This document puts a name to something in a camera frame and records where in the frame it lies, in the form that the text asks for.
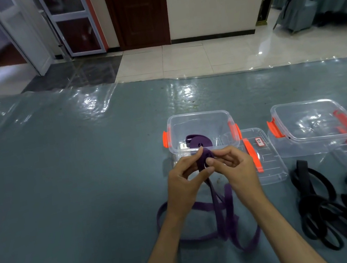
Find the person's right hand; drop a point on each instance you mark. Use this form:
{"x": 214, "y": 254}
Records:
{"x": 243, "y": 177}

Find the person's left hand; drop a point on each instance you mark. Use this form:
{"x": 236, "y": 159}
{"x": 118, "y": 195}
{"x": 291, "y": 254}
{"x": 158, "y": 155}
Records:
{"x": 183, "y": 190}

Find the purple resistance band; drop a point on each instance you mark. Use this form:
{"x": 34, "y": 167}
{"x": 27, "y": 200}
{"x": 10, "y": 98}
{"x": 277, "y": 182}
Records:
{"x": 218, "y": 214}

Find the clear plastic storage box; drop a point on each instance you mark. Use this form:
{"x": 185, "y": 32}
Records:
{"x": 305, "y": 115}
{"x": 192, "y": 123}

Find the person's left forearm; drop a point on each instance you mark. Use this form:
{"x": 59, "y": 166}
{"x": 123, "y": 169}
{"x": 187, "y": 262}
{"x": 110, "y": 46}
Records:
{"x": 160, "y": 256}

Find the person's right forearm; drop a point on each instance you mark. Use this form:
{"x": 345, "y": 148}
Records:
{"x": 288, "y": 236}

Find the teal felt table cover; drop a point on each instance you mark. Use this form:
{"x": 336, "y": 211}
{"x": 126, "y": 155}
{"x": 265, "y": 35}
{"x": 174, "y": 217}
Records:
{"x": 68, "y": 169}

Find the dark brown wooden door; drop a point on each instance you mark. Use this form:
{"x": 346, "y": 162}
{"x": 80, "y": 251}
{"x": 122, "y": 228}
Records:
{"x": 138, "y": 14}

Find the white framed glass door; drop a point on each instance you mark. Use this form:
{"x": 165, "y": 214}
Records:
{"x": 76, "y": 15}

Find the narrow white door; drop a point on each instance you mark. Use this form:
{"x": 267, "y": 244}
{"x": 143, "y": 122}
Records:
{"x": 23, "y": 35}

